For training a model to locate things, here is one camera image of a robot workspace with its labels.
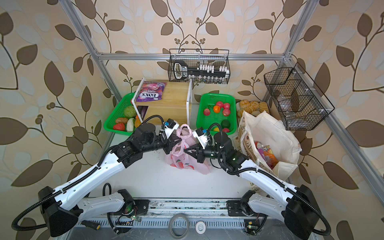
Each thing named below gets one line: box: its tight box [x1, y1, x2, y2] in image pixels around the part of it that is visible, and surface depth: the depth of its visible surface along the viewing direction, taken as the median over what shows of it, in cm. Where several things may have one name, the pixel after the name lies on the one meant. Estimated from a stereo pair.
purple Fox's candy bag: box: [136, 81, 167, 103], surface depth 80 cm
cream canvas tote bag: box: [238, 110, 302, 192], surface depth 76 cm
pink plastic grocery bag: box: [165, 124, 212, 175], surface depth 71 cm
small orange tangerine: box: [213, 105, 221, 114], surface depth 114 cm
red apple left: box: [204, 108, 210, 116], surface depth 114 cm
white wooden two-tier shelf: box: [131, 78, 193, 126], surface depth 80 cm
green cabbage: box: [124, 105, 137, 118], surface depth 107 cm
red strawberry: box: [113, 123, 125, 131], surface depth 101 cm
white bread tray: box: [236, 100, 270, 123], surface depth 118 cm
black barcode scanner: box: [173, 60, 189, 80], surface depth 86 cm
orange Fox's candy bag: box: [257, 145, 279, 170], surface depth 83 cm
